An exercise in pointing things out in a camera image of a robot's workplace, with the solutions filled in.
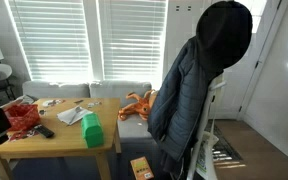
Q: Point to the light wooden table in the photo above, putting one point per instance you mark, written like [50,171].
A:
[67,140]

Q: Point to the wide white window blind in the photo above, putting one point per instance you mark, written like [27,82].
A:
[50,40]

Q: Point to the small pale table scraps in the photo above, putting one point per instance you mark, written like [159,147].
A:
[94,104]

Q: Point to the orange plush toy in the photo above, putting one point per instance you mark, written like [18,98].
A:
[137,108]

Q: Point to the dark doormat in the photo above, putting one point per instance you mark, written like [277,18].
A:
[227,150]

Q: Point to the white coat rack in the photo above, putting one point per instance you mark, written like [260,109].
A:
[200,133]

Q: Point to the white window blind beside door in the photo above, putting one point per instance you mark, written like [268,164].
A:
[132,40]

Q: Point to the green plastic lidded container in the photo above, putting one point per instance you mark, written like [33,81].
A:
[92,131]

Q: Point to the white tote bag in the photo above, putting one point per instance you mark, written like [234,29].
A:
[208,160]

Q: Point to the black hat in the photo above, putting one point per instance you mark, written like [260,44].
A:
[224,33]

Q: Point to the small dark table object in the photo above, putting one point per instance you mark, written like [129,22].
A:
[78,101]

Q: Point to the red printed flyer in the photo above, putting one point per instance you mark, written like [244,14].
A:
[24,135]

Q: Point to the metal spoon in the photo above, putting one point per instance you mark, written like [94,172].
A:
[78,109]

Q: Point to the grey fabric sofa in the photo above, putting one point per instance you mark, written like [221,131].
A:
[117,88]

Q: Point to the blue puffer jacket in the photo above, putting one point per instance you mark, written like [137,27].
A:
[180,106]

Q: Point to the black remote control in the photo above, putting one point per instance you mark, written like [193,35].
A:
[44,131]

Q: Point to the white paper napkin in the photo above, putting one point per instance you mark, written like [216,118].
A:
[65,116]

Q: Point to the white door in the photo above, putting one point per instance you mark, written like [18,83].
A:
[244,83]

